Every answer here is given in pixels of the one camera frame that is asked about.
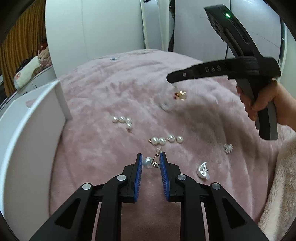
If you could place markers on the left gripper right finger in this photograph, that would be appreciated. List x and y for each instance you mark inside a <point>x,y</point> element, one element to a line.
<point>208,212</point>

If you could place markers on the white bead bracelet gold charm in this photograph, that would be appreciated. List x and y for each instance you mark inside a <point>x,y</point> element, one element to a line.
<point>170,95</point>

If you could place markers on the cream fluffy sleeve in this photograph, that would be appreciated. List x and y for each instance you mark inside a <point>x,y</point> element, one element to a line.
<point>279,211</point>

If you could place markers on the right forearm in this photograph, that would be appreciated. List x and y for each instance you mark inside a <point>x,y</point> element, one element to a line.
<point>288,108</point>

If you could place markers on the plush toy pile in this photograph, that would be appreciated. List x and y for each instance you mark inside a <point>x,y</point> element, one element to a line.
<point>44,55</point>

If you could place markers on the curved pearl earring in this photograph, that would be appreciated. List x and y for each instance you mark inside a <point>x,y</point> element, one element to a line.
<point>124,120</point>

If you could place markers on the white door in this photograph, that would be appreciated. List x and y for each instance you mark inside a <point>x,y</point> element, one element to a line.
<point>214,30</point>

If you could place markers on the right hand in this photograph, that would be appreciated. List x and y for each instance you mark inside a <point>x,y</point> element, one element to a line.
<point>273,92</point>

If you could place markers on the white window bench cabinet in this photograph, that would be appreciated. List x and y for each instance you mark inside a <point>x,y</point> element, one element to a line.
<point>45,76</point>

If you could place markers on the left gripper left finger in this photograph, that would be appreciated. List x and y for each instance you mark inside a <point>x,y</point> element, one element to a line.
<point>94,212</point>

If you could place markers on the silver spiky flower earring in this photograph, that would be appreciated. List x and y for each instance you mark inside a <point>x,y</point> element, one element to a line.
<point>228,148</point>

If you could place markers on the mustard curtain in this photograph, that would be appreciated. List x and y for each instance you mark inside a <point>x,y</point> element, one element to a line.
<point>22,42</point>

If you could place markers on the silver teardrop earring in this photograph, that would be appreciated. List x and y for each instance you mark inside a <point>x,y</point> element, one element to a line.
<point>203,171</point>

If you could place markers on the baroque pearl gold earring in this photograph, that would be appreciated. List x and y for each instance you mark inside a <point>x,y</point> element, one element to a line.
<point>149,162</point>

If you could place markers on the white wardrobe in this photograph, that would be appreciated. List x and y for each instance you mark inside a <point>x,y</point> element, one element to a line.
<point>79,31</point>

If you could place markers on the white floral pillow roll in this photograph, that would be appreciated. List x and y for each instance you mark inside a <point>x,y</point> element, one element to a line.
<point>24,76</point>

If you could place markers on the long four-pearl earring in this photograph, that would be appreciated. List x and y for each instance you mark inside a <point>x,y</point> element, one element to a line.
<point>161,141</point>

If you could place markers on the white storage box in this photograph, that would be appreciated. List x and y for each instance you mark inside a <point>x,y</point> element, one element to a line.
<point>30,131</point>

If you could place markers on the pink plush bedspread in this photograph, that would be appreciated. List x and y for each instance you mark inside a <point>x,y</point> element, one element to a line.
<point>94,149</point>

